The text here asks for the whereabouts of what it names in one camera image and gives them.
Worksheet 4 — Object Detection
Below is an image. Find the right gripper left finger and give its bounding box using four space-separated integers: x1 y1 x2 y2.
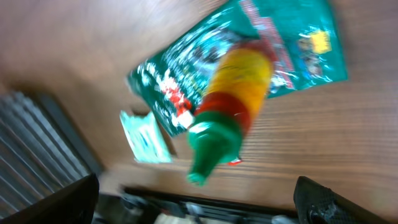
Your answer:
1 174 100 224

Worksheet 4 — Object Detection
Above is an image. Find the green 3M gloves packet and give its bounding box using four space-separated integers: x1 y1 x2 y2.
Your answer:
127 0 348 136

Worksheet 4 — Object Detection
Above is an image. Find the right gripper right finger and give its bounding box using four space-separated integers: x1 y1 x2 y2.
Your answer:
294 176 389 224

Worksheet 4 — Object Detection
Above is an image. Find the light green wipes packet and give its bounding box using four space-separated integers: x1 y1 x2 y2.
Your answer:
119 111 172 164

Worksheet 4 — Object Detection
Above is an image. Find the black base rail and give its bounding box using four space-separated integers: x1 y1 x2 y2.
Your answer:
93 185 299 224

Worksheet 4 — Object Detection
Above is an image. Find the red yellow sauce bottle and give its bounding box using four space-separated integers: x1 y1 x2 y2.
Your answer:
187 40 275 185

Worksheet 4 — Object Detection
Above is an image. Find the grey plastic mesh basket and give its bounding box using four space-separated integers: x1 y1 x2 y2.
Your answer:
1 91 104 220

